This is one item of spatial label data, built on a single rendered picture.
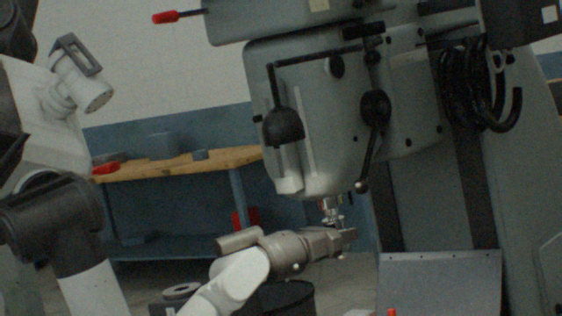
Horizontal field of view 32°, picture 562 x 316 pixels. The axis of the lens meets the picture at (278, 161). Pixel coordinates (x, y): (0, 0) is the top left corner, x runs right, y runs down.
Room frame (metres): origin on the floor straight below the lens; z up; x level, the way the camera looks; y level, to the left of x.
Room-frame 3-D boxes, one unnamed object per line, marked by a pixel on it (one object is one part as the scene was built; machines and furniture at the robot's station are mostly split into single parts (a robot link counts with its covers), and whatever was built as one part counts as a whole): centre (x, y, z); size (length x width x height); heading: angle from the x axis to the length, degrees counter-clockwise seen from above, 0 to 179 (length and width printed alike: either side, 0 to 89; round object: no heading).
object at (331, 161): (1.93, -0.08, 1.47); 0.21 x 0.19 x 0.32; 51
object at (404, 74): (2.07, -0.21, 1.47); 0.24 x 0.19 x 0.26; 51
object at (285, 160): (1.84, -0.01, 1.45); 0.04 x 0.04 x 0.21; 51
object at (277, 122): (1.70, -0.02, 1.48); 0.07 x 0.07 x 0.06
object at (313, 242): (1.87, 0.00, 1.22); 0.13 x 0.12 x 0.10; 34
